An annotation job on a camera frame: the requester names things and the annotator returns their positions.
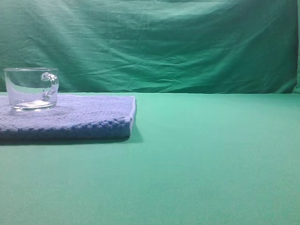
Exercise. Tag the folded blue towel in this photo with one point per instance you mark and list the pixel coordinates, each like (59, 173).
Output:
(74, 117)

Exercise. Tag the transparent glass cup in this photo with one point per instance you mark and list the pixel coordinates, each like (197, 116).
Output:
(30, 89)

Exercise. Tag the green table cloth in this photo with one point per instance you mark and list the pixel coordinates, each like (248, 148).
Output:
(192, 159)

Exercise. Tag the green backdrop cloth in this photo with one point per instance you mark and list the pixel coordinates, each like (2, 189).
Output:
(177, 46)

